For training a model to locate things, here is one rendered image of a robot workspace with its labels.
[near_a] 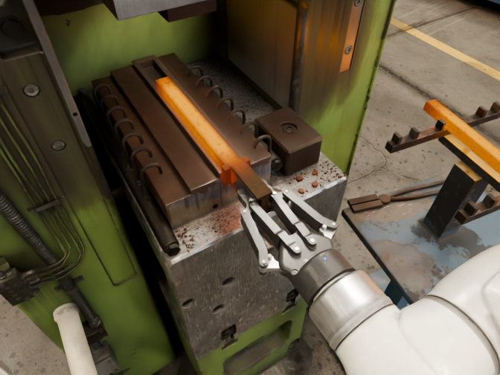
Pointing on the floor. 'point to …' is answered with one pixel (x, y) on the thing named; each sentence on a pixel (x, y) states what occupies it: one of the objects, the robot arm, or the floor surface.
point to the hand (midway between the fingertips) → (249, 187)
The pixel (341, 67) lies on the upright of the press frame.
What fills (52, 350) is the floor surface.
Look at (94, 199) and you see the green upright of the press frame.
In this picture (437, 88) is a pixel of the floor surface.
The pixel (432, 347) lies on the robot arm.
